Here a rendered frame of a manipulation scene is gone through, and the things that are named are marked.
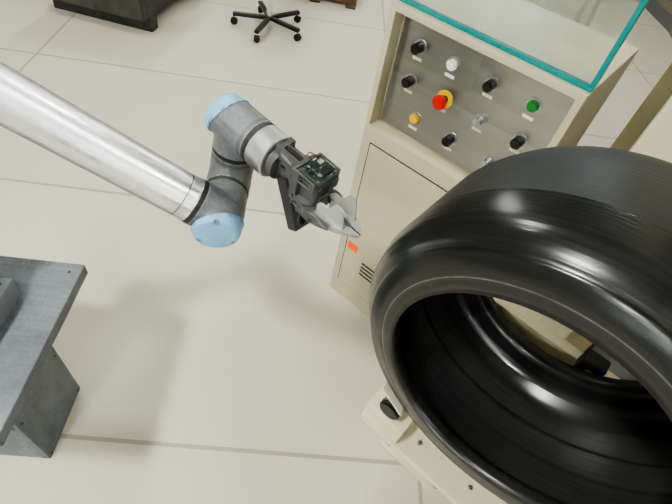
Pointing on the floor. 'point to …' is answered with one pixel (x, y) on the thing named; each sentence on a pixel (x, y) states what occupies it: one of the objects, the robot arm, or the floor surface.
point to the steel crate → (118, 11)
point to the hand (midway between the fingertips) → (353, 233)
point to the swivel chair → (269, 19)
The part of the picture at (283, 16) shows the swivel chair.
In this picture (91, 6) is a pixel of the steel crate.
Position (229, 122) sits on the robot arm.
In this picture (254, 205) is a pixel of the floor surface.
